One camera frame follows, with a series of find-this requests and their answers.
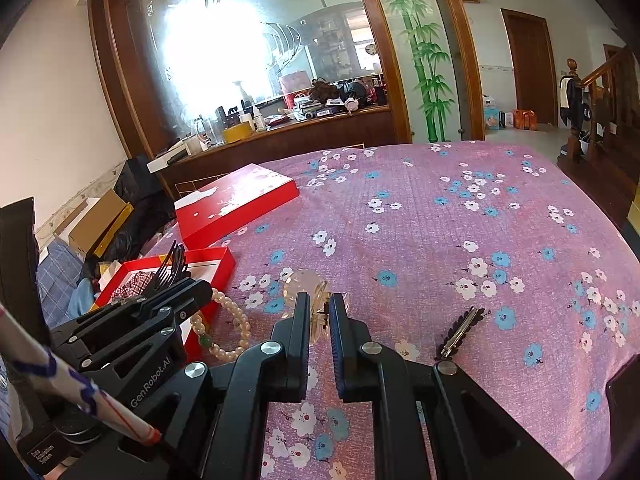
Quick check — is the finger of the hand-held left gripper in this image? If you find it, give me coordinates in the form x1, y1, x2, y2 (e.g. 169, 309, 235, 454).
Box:
75, 311, 189, 412
50, 279, 214, 352

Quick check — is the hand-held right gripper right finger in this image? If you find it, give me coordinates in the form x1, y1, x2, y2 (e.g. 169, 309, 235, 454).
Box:
327, 292, 576, 480

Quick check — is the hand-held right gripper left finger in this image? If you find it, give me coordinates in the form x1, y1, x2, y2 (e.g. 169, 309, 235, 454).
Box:
120, 291, 312, 480

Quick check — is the plaid hair scrunchie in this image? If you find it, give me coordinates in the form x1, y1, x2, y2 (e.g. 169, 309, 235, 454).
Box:
117, 270, 161, 301

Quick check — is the black hair claw clip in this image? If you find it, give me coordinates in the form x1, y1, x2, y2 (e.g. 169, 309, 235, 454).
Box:
147, 240, 193, 293

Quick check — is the clear round hair clip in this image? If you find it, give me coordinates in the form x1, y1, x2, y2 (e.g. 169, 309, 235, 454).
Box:
282, 269, 333, 346

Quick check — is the red box tray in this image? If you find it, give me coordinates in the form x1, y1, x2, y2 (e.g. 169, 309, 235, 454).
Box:
92, 246, 237, 365

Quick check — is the blue plaid bedding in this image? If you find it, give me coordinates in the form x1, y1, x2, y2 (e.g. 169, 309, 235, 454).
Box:
37, 237, 86, 328

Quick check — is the white plastic bag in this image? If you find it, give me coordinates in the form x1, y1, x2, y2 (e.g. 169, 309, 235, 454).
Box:
97, 260, 123, 291

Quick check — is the light blue cloth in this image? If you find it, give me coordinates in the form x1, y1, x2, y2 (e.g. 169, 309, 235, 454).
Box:
67, 280, 98, 328

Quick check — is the flat yellow box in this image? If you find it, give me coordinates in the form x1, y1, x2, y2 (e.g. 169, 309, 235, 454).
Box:
92, 202, 136, 256

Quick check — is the brown cardboard box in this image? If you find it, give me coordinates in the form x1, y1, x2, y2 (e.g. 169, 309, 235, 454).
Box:
67, 189, 128, 258

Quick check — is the black leaf hair barrette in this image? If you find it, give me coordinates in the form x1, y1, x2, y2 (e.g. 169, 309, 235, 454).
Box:
434, 306, 493, 359

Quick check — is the red floral box lid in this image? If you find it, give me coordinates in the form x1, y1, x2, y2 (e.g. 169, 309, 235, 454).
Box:
174, 162, 300, 251

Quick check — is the black bag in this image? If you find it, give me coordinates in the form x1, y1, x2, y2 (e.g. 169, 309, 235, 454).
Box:
114, 157, 166, 201

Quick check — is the purple floral blanket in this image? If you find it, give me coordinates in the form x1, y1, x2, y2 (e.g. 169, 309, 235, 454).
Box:
145, 140, 640, 480

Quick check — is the white flat box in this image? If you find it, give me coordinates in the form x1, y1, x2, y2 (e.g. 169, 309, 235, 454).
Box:
146, 147, 188, 173

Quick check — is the glass pitcher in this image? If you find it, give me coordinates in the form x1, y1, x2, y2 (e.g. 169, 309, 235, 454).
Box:
195, 115, 223, 147

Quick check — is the small yellow box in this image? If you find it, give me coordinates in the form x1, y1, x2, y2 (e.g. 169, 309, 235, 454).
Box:
221, 122, 256, 145

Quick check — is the wooden counter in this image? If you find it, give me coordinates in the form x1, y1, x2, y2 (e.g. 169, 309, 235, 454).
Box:
157, 105, 396, 201

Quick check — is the red gift bag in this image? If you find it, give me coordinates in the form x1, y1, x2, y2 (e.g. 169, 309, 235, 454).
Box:
279, 72, 308, 111

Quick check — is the bamboo print glass panel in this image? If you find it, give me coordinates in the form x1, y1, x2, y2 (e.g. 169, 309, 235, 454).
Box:
370, 0, 463, 143

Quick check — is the wooden door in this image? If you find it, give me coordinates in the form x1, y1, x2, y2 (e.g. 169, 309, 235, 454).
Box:
501, 8, 558, 128

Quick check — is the black jacket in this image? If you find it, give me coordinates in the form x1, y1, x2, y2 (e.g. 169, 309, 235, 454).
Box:
559, 75, 591, 128

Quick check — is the wooden stair railing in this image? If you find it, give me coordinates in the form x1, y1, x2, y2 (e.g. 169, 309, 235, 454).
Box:
555, 45, 640, 231

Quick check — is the pearl bracelet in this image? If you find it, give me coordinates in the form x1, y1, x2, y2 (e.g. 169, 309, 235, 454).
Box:
189, 287, 252, 361

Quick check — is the white striped woven strap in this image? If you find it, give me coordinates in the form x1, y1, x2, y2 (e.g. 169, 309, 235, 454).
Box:
0, 302, 162, 446

